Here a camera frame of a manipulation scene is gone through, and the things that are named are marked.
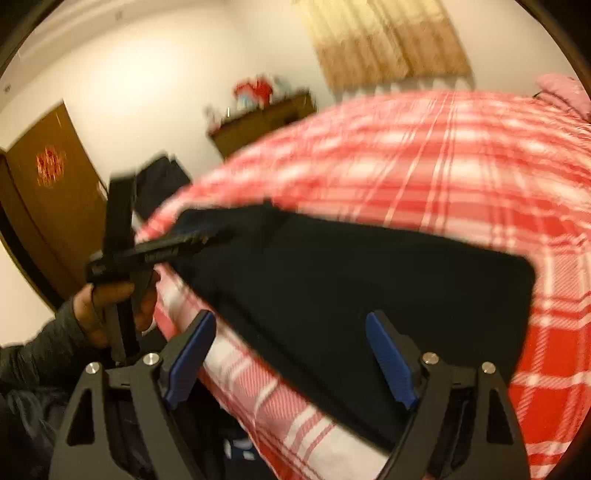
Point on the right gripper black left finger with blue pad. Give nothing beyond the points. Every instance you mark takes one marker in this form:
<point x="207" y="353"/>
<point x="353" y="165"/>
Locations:
<point x="119" y="423"/>

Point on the black folding chair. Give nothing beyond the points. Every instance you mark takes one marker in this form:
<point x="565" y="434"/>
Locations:
<point x="158" y="180"/>

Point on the folded pink quilt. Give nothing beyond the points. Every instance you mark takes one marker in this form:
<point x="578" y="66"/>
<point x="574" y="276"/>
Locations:
<point x="565" y="93"/>

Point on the black pants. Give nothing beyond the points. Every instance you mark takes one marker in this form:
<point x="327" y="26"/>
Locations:
<point x="298" y="290"/>

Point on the red white plaid bedspread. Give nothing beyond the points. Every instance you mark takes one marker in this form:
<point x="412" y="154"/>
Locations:
<point x="493" y="169"/>

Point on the dark wooden desk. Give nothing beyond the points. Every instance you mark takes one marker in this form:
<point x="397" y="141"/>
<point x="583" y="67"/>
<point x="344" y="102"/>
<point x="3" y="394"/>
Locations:
<point x="244" y="129"/>

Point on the red gift bag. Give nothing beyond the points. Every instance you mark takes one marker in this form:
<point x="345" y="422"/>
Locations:
<point x="253" y="93"/>

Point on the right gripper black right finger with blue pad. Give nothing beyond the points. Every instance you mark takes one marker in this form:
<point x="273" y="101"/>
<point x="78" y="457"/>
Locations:
<point x="462" y="424"/>

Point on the left forearm dark sleeve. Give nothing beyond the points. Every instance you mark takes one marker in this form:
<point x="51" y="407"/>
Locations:
<point x="54" y="359"/>

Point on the person's left hand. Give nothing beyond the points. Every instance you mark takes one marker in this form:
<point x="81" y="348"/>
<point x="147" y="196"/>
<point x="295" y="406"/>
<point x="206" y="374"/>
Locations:
<point x="91" y="300"/>

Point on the beige patterned curtain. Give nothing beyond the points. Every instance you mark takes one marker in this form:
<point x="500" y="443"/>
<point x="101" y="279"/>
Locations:
<point x="363" y="43"/>

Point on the brown wooden door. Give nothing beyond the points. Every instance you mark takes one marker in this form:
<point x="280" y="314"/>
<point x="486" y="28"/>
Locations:
<point x="53" y="206"/>

